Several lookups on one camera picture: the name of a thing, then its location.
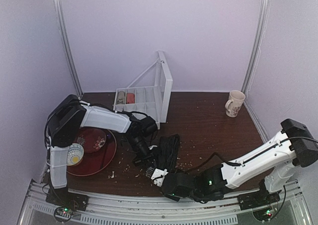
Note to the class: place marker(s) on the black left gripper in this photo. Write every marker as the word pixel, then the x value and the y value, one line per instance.
pixel 143 158

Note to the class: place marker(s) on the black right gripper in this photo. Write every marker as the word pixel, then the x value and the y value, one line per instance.
pixel 166 181

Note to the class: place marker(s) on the black striped underwear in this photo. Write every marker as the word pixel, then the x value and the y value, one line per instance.
pixel 166 155

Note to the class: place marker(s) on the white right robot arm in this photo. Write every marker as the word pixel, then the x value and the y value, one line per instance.
pixel 291 147

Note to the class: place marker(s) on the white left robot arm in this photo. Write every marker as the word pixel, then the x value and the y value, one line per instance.
pixel 73 116

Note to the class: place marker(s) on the purple spoon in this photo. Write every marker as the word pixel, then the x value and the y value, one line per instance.
pixel 108 141

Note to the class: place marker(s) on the red rolled cloth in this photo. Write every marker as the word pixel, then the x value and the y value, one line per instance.
pixel 130 98

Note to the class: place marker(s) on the white compartment organizer box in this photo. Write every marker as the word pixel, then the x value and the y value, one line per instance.
pixel 152 89

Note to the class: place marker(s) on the beige rolled cloth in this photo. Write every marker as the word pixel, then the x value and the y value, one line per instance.
pixel 121 97

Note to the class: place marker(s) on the red floral plate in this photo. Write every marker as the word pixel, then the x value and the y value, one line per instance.
pixel 91 139

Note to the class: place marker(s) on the round red tray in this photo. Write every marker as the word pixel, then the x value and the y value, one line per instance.
pixel 90 163

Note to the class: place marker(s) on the blue patterned bowl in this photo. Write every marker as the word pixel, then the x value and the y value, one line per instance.
pixel 75 154

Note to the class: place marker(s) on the cream floral mug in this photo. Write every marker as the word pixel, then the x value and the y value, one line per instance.
pixel 234 103

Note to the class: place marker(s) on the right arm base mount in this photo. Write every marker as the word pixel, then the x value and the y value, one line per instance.
pixel 261 202

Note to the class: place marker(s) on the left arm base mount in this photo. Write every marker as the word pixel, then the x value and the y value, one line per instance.
pixel 68 203

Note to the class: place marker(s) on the aluminium front rail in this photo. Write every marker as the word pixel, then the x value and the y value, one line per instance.
pixel 105 209

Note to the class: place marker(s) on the right aluminium frame post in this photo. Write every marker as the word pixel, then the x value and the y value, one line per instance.
pixel 263 12

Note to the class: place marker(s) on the aluminium frame post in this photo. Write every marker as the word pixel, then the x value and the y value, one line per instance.
pixel 263 12
pixel 67 48

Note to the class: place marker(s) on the left aluminium frame post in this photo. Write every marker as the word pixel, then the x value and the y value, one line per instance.
pixel 67 48

